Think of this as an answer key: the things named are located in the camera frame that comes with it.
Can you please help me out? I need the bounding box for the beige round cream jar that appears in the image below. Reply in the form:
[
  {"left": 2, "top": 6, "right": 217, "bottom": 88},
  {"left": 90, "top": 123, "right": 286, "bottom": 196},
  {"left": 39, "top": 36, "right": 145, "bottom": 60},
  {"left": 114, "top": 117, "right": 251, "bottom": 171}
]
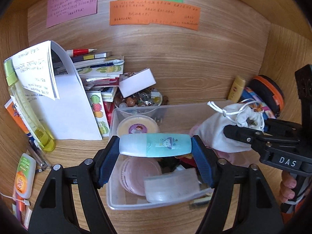
[{"left": 116, "top": 115, "right": 160, "bottom": 137}]

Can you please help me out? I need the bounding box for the white orange label bottle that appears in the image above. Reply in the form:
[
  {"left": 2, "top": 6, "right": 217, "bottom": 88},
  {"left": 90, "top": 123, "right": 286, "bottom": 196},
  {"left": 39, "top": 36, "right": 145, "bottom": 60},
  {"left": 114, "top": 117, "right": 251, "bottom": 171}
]
[{"left": 14, "top": 153, "right": 36, "bottom": 199}]

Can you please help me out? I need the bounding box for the metal nail clipper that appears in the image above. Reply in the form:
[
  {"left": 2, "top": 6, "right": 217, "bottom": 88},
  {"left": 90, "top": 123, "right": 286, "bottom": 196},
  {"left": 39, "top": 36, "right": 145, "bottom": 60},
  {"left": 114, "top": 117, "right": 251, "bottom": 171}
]
[{"left": 27, "top": 137, "right": 52, "bottom": 173}]

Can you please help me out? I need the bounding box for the orange sticky note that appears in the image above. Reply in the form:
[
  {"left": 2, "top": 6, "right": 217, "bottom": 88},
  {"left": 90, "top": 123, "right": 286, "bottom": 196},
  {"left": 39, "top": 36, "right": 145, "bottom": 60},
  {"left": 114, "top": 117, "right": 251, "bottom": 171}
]
[{"left": 109, "top": 0, "right": 200, "bottom": 31}]

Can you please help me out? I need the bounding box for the white tissue packet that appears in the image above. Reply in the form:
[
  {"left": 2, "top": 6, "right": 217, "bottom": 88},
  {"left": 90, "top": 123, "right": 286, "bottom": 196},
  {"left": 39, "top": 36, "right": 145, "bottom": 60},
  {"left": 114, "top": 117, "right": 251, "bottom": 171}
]
[{"left": 144, "top": 168, "right": 200, "bottom": 203}]

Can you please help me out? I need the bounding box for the teal white glue tube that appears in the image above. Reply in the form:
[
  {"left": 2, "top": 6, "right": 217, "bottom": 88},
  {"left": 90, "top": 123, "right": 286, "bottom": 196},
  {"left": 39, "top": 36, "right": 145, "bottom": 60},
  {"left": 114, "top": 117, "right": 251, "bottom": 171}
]
[{"left": 119, "top": 133, "right": 192, "bottom": 158}]

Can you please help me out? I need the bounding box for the right hand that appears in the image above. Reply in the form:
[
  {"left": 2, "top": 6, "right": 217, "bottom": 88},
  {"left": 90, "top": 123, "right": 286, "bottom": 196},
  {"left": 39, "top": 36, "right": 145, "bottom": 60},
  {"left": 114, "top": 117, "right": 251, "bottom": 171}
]
[{"left": 279, "top": 171, "right": 297, "bottom": 203}]

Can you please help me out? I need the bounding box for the pink sticky note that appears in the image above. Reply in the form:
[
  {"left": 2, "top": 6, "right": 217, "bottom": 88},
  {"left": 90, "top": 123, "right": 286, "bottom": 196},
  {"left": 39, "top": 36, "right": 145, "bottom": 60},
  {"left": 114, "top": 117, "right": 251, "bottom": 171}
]
[{"left": 46, "top": 0, "right": 97, "bottom": 28}]

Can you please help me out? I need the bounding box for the bowl of beads trinkets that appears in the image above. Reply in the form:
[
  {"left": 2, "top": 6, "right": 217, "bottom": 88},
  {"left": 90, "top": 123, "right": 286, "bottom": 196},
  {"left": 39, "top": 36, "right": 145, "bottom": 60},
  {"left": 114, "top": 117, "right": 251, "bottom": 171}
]
[{"left": 113, "top": 87, "right": 169, "bottom": 108}]

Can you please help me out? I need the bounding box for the white drawstring cloth bag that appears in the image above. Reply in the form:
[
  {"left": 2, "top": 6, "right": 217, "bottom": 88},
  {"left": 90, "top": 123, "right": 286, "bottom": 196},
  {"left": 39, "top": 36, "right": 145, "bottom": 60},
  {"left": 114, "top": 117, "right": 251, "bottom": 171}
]
[{"left": 192, "top": 99, "right": 265, "bottom": 153}]

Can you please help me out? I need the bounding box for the clear plastic storage box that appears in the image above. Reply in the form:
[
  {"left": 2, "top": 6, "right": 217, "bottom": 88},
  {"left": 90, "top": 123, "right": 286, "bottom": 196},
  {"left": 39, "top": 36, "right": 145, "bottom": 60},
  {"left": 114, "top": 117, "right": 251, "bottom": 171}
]
[{"left": 106, "top": 104, "right": 215, "bottom": 210}]

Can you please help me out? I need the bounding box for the white charging cable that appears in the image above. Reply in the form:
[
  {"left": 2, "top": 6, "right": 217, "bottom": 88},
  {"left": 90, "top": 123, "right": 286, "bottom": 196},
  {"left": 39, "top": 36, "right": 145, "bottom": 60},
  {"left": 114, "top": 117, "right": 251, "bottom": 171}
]
[{"left": 0, "top": 192, "right": 31, "bottom": 207}]

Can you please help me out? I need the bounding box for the yellow lotion tube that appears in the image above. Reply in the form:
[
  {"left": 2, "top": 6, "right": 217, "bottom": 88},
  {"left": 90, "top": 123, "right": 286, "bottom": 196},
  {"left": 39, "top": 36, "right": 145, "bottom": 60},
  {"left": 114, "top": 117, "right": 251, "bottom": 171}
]
[{"left": 227, "top": 76, "right": 245, "bottom": 103}]

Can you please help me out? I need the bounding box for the blue patchwork pouch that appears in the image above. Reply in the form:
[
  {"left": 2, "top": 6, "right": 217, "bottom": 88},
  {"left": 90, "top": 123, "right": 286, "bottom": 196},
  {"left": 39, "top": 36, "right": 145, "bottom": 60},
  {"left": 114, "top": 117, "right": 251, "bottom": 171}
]
[{"left": 239, "top": 87, "right": 276, "bottom": 119}]

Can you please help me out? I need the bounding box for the fruit sticker strip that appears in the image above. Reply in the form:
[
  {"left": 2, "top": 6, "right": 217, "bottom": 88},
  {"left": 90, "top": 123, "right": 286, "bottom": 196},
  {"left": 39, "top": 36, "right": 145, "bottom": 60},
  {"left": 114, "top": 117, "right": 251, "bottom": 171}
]
[{"left": 86, "top": 91, "right": 110, "bottom": 137}]

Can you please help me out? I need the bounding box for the pink lip balm tube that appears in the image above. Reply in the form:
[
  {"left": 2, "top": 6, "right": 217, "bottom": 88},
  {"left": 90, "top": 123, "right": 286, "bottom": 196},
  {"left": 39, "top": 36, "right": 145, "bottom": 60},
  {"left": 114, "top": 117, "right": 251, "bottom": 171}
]
[{"left": 23, "top": 208, "right": 32, "bottom": 230}]

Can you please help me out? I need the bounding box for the orange sunscreen tube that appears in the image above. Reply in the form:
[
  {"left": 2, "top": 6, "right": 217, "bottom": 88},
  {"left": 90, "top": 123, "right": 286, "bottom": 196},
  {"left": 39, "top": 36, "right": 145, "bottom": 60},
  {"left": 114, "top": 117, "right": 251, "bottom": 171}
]
[{"left": 4, "top": 99, "right": 32, "bottom": 137}]

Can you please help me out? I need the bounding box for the stack of books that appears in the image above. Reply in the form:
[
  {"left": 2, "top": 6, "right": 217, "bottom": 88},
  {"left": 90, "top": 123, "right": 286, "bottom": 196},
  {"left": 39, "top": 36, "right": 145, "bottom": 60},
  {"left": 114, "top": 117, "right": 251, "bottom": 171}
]
[{"left": 71, "top": 52, "right": 125, "bottom": 103}]

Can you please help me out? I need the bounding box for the black orange zipper case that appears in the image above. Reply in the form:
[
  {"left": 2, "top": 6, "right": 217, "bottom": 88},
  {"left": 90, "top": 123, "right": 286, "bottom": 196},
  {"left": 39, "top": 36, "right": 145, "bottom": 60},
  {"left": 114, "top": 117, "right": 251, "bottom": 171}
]
[{"left": 248, "top": 74, "right": 285, "bottom": 117}]

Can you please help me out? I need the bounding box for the red pouch with gold trim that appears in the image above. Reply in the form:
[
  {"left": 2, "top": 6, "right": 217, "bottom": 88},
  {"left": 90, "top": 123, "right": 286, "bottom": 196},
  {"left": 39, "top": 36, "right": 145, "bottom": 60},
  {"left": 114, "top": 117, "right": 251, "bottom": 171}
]
[{"left": 157, "top": 157, "right": 197, "bottom": 173}]

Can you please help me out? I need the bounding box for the yellow-green spray bottle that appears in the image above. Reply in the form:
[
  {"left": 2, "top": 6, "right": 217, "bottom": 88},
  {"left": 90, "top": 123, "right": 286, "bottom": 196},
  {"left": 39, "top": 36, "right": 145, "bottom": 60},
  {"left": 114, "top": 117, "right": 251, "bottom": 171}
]
[{"left": 4, "top": 58, "right": 56, "bottom": 153}]

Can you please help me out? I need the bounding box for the orange sleeved right forearm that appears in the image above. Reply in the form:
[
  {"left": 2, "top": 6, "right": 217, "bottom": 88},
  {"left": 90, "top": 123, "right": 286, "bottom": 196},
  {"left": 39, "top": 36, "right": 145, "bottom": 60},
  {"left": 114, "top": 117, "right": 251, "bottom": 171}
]
[{"left": 280, "top": 199, "right": 311, "bottom": 224}]

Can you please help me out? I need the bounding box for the white folded paper sheet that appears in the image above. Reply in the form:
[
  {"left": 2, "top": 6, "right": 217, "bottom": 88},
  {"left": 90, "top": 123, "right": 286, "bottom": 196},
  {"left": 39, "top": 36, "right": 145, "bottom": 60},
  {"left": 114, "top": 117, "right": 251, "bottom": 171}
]
[{"left": 3, "top": 40, "right": 102, "bottom": 141}]

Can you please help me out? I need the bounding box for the small white cardboard box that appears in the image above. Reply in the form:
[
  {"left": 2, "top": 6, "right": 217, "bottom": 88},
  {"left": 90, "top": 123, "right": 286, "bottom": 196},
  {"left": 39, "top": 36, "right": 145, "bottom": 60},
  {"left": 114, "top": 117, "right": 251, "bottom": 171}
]
[{"left": 118, "top": 68, "right": 156, "bottom": 97}]

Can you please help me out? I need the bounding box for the red white pencil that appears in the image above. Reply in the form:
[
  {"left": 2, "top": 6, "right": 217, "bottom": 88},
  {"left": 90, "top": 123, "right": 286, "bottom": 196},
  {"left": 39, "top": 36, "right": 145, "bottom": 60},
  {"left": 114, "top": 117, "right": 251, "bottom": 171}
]
[{"left": 66, "top": 49, "right": 97, "bottom": 57}]

